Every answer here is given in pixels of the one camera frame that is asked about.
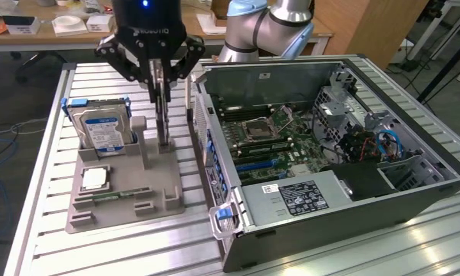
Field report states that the green RAM stick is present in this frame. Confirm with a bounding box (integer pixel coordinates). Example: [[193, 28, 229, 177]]
[[76, 189, 151, 201]]

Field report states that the silver CPU chip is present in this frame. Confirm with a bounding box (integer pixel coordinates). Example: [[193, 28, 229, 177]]
[[80, 169, 110, 190]]

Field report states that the plain white labelled box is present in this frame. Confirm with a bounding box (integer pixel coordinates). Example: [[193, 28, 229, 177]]
[[86, 14, 115, 33]]

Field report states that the hard disk in blue caddy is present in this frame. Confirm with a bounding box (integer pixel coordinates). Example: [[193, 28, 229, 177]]
[[60, 94, 134, 158]]

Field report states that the installed black RAM stick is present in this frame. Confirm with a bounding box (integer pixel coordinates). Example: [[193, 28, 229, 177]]
[[237, 141, 295, 158]]

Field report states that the white box with black lid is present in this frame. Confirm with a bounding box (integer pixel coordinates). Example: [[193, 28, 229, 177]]
[[3, 16, 42, 36]]

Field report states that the blue disk wire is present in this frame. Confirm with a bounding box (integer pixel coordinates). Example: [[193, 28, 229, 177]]
[[375, 129, 406, 162]]

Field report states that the grey parts rack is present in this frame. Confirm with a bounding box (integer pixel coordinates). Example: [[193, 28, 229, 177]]
[[64, 116, 187, 234]]

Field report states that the graphics card with black fan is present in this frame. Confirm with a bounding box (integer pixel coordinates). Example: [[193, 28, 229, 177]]
[[153, 59, 171, 148]]

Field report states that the black office chair base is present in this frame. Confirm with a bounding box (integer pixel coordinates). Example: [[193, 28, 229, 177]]
[[10, 51, 68, 84]]

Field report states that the blue expansion slot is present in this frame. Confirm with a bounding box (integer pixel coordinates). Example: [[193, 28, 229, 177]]
[[235, 159, 283, 174]]

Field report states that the open black PC case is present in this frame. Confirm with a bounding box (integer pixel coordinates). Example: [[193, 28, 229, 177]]
[[186, 56, 460, 273]]

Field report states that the CPU socket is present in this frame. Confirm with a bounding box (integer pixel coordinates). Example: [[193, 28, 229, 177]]
[[242, 117, 283, 142]]

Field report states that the wooden desk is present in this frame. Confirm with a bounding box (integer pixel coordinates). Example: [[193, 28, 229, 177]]
[[0, 0, 335, 53]]

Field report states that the white box with round bowl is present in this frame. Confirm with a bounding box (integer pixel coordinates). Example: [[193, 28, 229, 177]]
[[52, 16, 90, 37]]

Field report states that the black stand pole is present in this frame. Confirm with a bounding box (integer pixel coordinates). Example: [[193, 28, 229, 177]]
[[417, 0, 460, 104]]

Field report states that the wooden cabinet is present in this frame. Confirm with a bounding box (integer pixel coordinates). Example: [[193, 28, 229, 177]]
[[314, 0, 433, 70]]

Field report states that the white flat paper box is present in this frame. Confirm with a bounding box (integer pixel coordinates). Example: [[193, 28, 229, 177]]
[[197, 13, 229, 36]]

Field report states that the green motherboard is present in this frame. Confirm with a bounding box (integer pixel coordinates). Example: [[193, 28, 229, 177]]
[[214, 97, 335, 186]]

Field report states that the grey power supply unit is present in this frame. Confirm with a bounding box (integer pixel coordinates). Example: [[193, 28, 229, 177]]
[[241, 169, 355, 228]]

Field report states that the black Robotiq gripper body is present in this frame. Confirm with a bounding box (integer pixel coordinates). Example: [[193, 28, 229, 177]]
[[114, 0, 189, 64]]

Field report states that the silver disk bay cage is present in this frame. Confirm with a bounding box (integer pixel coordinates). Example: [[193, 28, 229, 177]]
[[313, 85, 370, 151]]

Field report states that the open metal socket cover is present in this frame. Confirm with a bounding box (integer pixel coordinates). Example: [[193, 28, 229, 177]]
[[270, 105, 298, 136]]

